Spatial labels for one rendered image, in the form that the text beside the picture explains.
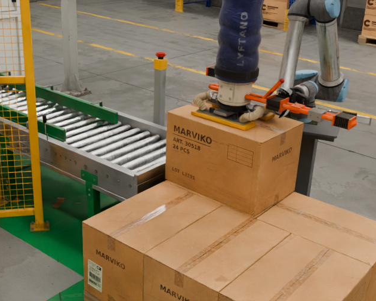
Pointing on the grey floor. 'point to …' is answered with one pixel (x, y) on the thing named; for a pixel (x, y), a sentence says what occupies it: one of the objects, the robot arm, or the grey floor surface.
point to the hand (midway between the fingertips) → (282, 104)
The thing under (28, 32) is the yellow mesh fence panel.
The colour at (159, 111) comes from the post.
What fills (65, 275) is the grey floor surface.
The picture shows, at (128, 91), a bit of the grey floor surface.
